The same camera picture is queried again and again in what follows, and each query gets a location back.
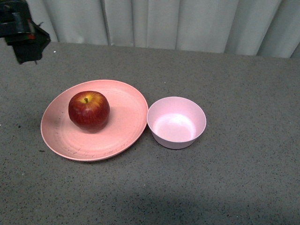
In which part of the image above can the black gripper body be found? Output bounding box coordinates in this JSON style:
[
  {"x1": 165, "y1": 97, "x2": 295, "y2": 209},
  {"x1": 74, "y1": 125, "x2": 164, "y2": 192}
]
[{"x1": 0, "y1": 0, "x2": 51, "y2": 64}]

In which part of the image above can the red apple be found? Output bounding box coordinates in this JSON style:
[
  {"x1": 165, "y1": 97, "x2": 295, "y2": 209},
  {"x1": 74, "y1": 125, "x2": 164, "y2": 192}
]
[{"x1": 68, "y1": 90, "x2": 110, "y2": 133}]

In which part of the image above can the pink round plate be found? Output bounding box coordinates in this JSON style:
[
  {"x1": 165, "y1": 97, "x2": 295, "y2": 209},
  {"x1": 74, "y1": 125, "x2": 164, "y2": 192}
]
[{"x1": 41, "y1": 80, "x2": 148, "y2": 161}]

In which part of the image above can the pink bowl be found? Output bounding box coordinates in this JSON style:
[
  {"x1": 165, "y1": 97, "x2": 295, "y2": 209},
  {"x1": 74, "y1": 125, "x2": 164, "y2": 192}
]
[{"x1": 147, "y1": 97, "x2": 207, "y2": 150}]

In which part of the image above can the white curtain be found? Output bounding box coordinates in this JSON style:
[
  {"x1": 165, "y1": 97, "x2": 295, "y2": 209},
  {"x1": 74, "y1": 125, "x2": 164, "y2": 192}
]
[{"x1": 28, "y1": 0, "x2": 300, "y2": 58}]

